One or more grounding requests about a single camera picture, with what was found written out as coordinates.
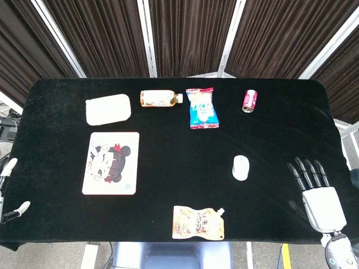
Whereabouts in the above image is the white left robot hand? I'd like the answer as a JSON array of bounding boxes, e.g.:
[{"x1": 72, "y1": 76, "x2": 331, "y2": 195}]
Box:
[{"x1": 0, "y1": 157, "x2": 31, "y2": 225}]

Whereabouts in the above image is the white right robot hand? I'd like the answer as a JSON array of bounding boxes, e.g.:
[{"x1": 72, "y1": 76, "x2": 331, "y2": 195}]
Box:
[{"x1": 287, "y1": 156, "x2": 348, "y2": 233}]

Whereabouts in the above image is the white computer mouse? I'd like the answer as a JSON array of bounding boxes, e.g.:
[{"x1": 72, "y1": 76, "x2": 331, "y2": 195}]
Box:
[{"x1": 232, "y1": 155, "x2": 250, "y2": 182}]

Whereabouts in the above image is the cartoon print mouse pad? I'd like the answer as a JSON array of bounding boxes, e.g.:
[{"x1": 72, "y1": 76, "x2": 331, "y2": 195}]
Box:
[{"x1": 81, "y1": 131, "x2": 140, "y2": 196}]

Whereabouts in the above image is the white lidded lunch box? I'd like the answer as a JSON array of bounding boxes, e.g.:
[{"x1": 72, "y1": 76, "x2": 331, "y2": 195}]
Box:
[{"x1": 85, "y1": 93, "x2": 132, "y2": 126}]

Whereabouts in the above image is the brown pleated curtain panel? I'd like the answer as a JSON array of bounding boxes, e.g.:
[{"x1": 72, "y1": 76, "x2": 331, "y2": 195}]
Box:
[
  {"x1": 42, "y1": 0, "x2": 150, "y2": 78},
  {"x1": 148, "y1": 0, "x2": 238, "y2": 78},
  {"x1": 224, "y1": 0, "x2": 356, "y2": 80},
  {"x1": 310, "y1": 33, "x2": 359, "y2": 125},
  {"x1": 0, "y1": 0, "x2": 79, "y2": 108}
]

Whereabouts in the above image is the peanut butter spout pouch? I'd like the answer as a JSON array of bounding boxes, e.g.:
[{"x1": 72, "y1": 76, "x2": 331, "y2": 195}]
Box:
[{"x1": 172, "y1": 205, "x2": 226, "y2": 240}]

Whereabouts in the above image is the red soda can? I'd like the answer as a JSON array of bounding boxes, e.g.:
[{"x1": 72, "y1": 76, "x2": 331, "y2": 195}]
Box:
[{"x1": 241, "y1": 89, "x2": 259, "y2": 114}]

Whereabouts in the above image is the blue red chips bag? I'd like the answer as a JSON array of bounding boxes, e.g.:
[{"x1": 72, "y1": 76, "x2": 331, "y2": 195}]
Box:
[{"x1": 185, "y1": 87, "x2": 220, "y2": 130}]

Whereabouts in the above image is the black velvet tablecloth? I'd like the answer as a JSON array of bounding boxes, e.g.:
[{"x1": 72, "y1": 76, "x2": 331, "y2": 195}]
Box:
[{"x1": 0, "y1": 77, "x2": 359, "y2": 252}]

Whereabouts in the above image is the amber tea bottle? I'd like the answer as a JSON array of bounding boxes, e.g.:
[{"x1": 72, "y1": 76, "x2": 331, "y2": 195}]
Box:
[{"x1": 139, "y1": 89, "x2": 184, "y2": 108}]

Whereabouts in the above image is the grey-blue robot torso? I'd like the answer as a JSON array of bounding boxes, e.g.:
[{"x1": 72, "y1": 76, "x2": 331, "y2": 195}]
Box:
[{"x1": 111, "y1": 241, "x2": 234, "y2": 269}]

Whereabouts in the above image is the white metal frame post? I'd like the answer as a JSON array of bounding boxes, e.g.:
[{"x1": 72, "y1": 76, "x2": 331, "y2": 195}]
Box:
[
  {"x1": 217, "y1": 0, "x2": 247, "y2": 78},
  {"x1": 298, "y1": 12, "x2": 359, "y2": 80},
  {"x1": 30, "y1": 0, "x2": 87, "y2": 78},
  {"x1": 136, "y1": 0, "x2": 158, "y2": 78}
]

